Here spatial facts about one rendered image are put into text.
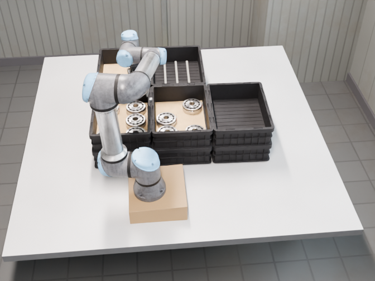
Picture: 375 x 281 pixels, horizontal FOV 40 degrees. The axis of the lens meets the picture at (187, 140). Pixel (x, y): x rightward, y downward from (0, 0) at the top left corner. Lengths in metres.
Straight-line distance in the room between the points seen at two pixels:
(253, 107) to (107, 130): 0.98
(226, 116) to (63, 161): 0.88
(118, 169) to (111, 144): 0.14
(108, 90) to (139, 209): 0.63
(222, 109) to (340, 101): 1.78
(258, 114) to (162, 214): 0.80
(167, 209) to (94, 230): 0.34
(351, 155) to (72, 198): 2.14
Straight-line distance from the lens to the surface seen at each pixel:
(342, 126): 4.14
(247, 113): 2.78
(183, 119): 2.72
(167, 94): 2.82
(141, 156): 2.23
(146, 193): 2.33
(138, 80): 1.99
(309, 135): 2.89
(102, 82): 1.98
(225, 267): 3.10
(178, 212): 2.35
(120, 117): 2.75
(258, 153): 2.64
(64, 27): 4.66
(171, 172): 2.47
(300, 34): 4.27
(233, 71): 3.33
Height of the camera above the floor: 2.54
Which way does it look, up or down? 41 degrees down
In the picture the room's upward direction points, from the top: straight up
